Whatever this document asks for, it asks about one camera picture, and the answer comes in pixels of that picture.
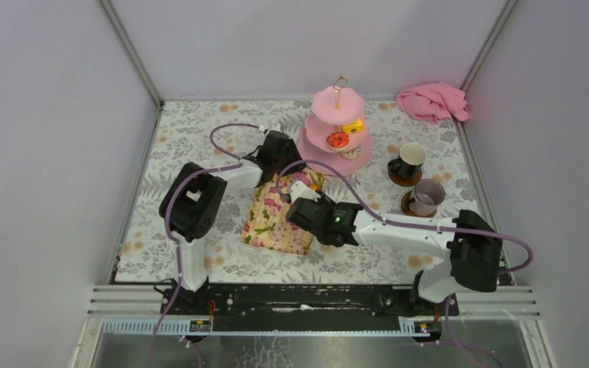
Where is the red donut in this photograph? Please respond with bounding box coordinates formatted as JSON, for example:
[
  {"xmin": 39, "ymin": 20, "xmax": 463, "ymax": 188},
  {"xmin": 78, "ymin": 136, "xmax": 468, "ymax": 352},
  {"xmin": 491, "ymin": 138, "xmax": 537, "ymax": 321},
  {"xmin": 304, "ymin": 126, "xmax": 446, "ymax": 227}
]
[{"xmin": 326, "ymin": 132, "xmax": 350, "ymax": 152}]

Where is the floral dessert tray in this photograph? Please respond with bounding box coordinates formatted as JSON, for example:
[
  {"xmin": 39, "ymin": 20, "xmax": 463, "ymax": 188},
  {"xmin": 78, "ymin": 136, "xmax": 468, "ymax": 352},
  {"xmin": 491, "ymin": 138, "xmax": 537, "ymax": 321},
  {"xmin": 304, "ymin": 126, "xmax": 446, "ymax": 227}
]
[{"xmin": 241, "ymin": 168, "xmax": 325, "ymax": 255}]

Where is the pink three-tier cake stand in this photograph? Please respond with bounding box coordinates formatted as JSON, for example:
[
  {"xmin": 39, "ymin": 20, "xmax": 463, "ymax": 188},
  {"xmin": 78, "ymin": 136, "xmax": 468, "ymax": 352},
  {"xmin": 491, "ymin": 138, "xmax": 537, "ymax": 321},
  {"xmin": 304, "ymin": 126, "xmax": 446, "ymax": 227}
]
[{"xmin": 297, "ymin": 76, "xmax": 373, "ymax": 176}]

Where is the chocolate drizzle donut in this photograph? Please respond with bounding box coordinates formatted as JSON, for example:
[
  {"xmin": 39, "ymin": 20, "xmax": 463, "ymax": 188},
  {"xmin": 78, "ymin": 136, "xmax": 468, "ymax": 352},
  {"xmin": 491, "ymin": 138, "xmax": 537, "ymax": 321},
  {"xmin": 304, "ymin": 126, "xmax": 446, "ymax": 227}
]
[{"xmin": 341, "ymin": 146, "xmax": 361, "ymax": 160}]

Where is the brown wooden saucer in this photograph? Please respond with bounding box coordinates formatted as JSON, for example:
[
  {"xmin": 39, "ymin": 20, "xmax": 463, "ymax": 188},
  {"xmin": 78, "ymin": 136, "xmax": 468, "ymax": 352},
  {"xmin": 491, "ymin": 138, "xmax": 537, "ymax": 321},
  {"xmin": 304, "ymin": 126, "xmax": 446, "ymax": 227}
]
[
  {"xmin": 400, "ymin": 192, "xmax": 437, "ymax": 219},
  {"xmin": 387, "ymin": 170, "xmax": 423, "ymax": 187}
]

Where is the yellow roll cake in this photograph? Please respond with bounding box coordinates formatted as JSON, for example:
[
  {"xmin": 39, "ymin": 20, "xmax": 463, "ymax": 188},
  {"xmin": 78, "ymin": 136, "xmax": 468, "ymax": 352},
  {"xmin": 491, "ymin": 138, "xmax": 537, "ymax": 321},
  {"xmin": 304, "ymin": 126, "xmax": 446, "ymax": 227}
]
[{"xmin": 341, "ymin": 119, "xmax": 364, "ymax": 134}]

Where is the purple mug black handle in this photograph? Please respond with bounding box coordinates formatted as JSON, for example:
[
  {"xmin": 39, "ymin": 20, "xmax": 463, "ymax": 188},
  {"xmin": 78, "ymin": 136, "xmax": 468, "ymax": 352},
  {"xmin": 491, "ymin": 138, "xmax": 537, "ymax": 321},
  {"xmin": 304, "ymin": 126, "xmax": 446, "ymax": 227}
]
[{"xmin": 410, "ymin": 179, "xmax": 446, "ymax": 215}]

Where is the black mug white inside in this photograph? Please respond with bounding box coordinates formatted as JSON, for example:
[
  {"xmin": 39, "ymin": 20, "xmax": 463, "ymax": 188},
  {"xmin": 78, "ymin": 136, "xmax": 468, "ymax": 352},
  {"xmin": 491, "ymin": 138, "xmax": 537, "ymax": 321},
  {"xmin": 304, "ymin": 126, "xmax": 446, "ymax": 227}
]
[{"xmin": 387, "ymin": 143, "xmax": 427, "ymax": 179}]

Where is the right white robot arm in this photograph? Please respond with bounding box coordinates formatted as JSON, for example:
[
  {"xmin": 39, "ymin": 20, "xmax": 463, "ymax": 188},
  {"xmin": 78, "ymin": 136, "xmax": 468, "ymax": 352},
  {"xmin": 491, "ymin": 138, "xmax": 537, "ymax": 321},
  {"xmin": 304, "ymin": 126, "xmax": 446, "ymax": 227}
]
[{"xmin": 286, "ymin": 198, "xmax": 502, "ymax": 316}]

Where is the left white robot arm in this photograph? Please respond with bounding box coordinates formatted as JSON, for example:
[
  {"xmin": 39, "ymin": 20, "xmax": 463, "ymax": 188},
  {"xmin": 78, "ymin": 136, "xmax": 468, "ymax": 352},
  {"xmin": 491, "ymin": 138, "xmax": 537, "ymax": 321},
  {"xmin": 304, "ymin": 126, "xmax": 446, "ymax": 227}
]
[{"xmin": 159, "ymin": 130, "xmax": 305, "ymax": 315}]

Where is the floral tablecloth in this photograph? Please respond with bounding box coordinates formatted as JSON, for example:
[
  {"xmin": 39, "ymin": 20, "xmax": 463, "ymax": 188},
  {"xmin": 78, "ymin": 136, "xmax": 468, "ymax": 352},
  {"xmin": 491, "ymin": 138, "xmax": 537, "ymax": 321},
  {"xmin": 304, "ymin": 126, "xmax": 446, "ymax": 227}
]
[{"xmin": 115, "ymin": 101, "xmax": 478, "ymax": 284}]

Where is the pink cloth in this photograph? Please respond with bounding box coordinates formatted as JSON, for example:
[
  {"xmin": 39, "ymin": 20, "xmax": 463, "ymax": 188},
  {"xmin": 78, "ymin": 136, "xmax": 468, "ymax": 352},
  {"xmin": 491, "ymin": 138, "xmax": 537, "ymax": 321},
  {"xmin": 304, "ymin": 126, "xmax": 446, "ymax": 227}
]
[{"xmin": 396, "ymin": 82, "xmax": 470, "ymax": 124}]

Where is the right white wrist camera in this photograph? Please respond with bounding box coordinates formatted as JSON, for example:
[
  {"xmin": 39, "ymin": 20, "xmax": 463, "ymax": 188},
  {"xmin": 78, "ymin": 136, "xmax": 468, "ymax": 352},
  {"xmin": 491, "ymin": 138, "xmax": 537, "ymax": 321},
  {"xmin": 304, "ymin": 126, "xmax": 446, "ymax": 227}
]
[{"xmin": 288, "ymin": 180, "xmax": 321, "ymax": 204}]

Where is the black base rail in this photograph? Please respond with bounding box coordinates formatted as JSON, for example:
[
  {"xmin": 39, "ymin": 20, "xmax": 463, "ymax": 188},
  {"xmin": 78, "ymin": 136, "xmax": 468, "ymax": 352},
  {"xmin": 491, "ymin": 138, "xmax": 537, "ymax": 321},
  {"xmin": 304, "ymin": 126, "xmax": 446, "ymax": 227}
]
[{"xmin": 153, "ymin": 281, "xmax": 459, "ymax": 333}]

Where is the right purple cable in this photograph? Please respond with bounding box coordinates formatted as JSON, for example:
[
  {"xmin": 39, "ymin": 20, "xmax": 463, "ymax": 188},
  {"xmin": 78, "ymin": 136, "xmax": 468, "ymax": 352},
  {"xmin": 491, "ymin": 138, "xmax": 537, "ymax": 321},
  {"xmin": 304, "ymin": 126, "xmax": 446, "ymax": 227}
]
[{"xmin": 274, "ymin": 159, "xmax": 535, "ymax": 276}]

